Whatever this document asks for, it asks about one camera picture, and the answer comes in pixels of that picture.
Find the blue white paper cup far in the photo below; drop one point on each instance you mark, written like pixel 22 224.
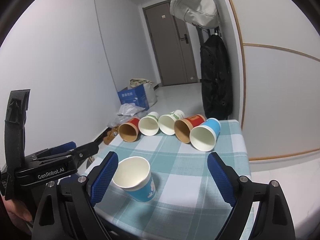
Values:
pixel 204 136

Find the white green paper cup right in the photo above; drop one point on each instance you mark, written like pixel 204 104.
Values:
pixel 166 122

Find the white green paper cup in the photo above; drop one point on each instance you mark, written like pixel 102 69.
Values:
pixel 149 125
pixel 166 122

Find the black backpack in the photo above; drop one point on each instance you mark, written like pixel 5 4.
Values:
pixel 216 79

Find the blue cartoon paper cup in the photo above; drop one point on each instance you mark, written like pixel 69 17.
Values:
pixel 133 175

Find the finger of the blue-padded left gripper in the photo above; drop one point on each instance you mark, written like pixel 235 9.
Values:
pixel 81 153
pixel 62 148

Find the blue cardboard box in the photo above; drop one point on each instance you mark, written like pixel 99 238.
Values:
pixel 135 95

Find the grey plastic parcel bags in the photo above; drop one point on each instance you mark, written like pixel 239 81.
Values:
pixel 126 112

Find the grey door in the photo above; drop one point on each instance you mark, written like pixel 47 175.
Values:
pixel 171 45

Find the white sling bag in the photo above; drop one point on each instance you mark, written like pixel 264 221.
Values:
pixel 200 13

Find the large red kraft paper cup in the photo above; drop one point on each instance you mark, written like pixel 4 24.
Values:
pixel 129 130

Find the person's left hand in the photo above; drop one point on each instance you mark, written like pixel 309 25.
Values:
pixel 18 213

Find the teal checked tablecloth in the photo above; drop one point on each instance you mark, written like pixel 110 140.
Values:
pixel 187 204

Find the small red kraft paper cup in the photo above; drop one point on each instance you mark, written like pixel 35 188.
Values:
pixel 183 127

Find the white green paper cup left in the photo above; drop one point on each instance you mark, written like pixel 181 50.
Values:
pixel 149 125

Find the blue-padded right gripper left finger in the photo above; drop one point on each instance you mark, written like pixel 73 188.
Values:
pixel 66 211

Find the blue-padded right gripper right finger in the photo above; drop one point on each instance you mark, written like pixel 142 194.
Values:
pixel 273 219

